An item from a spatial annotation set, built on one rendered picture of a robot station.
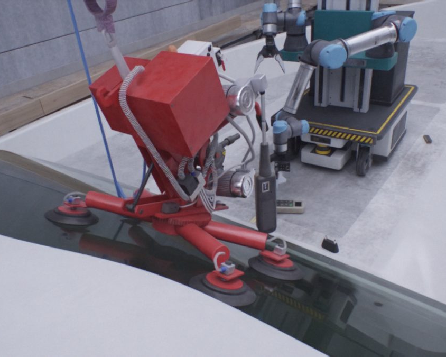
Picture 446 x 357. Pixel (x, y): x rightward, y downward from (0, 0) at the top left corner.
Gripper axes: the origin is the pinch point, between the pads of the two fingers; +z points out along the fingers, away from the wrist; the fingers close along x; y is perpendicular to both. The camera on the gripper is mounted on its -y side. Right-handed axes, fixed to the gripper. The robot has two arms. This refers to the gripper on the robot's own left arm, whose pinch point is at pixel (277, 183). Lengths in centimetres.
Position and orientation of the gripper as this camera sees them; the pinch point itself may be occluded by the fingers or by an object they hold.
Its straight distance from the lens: 243.6
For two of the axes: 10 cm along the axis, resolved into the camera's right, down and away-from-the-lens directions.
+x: 1.7, -5.0, 8.5
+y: 9.8, 0.1, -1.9
